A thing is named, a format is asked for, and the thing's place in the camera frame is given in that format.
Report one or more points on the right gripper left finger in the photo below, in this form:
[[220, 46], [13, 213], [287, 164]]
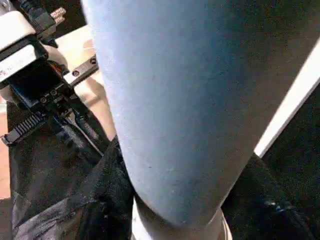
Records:
[[85, 200]]

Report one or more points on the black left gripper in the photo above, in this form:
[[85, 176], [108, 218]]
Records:
[[35, 85]]

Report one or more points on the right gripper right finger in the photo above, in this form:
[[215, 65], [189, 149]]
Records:
[[270, 205]]

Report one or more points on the black table mat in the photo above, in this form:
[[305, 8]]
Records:
[[300, 160]]

